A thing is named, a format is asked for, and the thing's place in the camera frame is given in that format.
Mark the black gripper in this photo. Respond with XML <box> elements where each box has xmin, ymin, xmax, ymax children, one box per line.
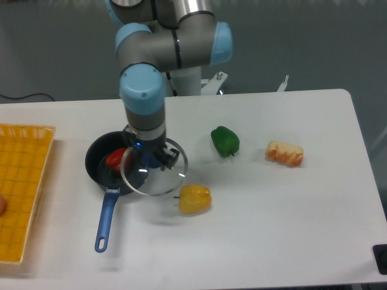
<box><xmin>122</xmin><ymin>126</ymin><xmax>180</xmax><ymax>171</ymax></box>

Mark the glass pot lid blue knob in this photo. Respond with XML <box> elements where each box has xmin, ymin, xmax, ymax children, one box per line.
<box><xmin>121</xmin><ymin>138</ymin><xmax>188</xmax><ymax>196</ymax></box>

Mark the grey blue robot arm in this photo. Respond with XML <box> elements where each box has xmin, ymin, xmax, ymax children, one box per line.
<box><xmin>106</xmin><ymin>1</ymin><xmax>233</xmax><ymax>170</ymax></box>

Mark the red bell pepper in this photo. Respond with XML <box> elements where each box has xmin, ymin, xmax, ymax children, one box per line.
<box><xmin>105</xmin><ymin>147</ymin><xmax>126</xmax><ymax>177</ymax></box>

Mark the yellow bell pepper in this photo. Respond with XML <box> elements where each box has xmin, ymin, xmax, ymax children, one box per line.
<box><xmin>175</xmin><ymin>184</ymin><xmax>212</xmax><ymax>214</ymax></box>

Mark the green bell pepper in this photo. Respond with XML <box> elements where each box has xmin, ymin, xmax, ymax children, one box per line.
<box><xmin>210</xmin><ymin>126</ymin><xmax>240</xmax><ymax>158</ymax></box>

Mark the yellow woven basket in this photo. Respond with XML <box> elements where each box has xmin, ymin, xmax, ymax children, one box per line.
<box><xmin>1</xmin><ymin>123</ymin><xmax>56</xmax><ymax>264</ymax></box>

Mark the orange white bread piece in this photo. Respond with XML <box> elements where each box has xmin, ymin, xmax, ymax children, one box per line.
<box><xmin>265</xmin><ymin>141</ymin><xmax>304</xmax><ymax>167</ymax></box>

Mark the black table corner device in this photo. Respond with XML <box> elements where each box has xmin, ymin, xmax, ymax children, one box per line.
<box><xmin>372</xmin><ymin>244</ymin><xmax>387</xmax><ymax>275</ymax></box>

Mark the dark pot blue handle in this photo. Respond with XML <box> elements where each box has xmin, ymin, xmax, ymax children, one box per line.
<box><xmin>85</xmin><ymin>131</ymin><xmax>133</xmax><ymax>253</ymax></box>

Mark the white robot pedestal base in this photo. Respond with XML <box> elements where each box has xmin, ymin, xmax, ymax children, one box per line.
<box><xmin>162</xmin><ymin>66</ymin><xmax>229</xmax><ymax>97</ymax></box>

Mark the black cable on floor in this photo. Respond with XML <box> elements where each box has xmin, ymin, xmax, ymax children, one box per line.
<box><xmin>0</xmin><ymin>92</ymin><xmax>56</xmax><ymax>102</ymax></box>

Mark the white table bracket right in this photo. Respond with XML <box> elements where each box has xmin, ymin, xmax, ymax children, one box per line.
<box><xmin>277</xmin><ymin>74</ymin><xmax>289</xmax><ymax>92</ymax></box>

